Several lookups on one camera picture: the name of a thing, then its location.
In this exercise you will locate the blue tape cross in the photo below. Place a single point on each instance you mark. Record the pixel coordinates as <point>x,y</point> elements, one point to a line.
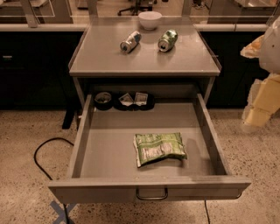
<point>63,212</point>

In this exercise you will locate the grey counter cabinet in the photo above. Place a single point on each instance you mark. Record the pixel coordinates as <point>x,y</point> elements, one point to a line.
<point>98,59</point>

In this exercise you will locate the black office chair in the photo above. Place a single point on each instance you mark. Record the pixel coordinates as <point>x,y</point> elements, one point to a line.
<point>137,7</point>

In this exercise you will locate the blue white soda can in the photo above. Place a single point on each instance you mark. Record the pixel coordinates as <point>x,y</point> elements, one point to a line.
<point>130,42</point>

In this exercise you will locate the black round container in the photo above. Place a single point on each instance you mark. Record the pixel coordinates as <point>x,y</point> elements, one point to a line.
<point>103,101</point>

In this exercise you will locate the green soda can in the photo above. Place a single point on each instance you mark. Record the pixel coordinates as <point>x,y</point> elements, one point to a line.
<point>167,40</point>

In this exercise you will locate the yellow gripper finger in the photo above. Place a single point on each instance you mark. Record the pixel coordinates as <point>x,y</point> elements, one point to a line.
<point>263,101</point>
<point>253,49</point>

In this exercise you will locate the green jalapeno chip bag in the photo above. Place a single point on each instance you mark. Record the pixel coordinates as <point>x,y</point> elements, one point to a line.
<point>151,148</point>

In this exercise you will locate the white packet left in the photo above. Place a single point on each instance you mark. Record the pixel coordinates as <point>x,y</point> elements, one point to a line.
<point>126,100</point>

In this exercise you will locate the black drawer handle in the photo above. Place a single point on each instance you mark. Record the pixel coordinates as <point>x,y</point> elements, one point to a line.
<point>146,194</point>

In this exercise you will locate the white packet right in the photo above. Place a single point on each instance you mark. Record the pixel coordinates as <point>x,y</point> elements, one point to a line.
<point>140,99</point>

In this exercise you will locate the grey open top drawer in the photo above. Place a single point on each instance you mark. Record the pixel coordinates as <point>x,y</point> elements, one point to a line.
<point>103,165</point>

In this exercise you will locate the white packet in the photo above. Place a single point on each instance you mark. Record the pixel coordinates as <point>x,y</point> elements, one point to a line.
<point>126,100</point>
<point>140,99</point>

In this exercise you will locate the white bowl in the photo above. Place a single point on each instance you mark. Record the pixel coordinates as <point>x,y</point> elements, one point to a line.
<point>149,20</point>

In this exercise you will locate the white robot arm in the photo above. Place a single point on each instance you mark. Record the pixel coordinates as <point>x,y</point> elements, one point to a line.
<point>269,58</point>

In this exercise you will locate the black tray with packets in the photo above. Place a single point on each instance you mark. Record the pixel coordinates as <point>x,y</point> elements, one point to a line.
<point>149,105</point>

